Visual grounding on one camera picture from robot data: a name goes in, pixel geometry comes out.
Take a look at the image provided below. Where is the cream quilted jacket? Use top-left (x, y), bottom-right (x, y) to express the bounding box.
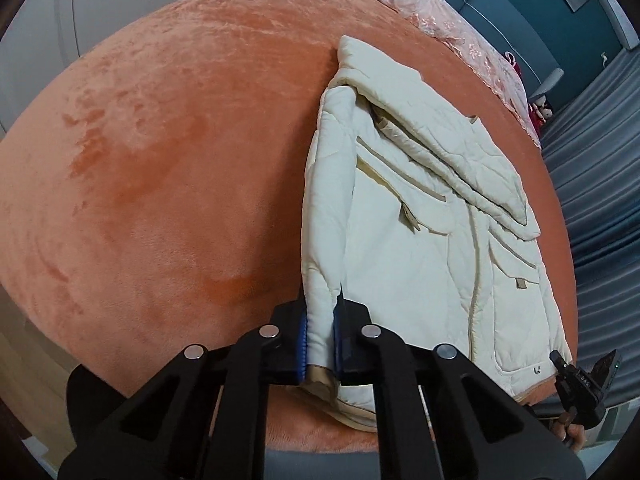
top-left (300, 36), bottom-right (572, 432)

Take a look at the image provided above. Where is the blue upholstered headboard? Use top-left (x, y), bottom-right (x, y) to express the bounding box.
top-left (394, 0), bottom-right (564, 99)

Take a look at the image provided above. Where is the white wardrobe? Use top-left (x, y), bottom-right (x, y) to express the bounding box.
top-left (1, 0), bottom-right (176, 133)

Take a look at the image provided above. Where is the operator hand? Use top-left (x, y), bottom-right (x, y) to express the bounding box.
top-left (550, 412), bottom-right (587, 454)

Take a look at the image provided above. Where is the pink floral quilt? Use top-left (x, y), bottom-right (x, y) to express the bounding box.
top-left (378, 0), bottom-right (540, 146)

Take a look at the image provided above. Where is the blue-grey curtain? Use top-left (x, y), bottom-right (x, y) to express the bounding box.
top-left (541, 50), bottom-right (639, 406)

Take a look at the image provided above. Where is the red plush doll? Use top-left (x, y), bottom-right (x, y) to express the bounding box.
top-left (528, 103), bottom-right (553, 133)

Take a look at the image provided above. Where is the orange plush bed cover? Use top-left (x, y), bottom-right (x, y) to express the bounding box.
top-left (1, 0), bottom-right (575, 452)

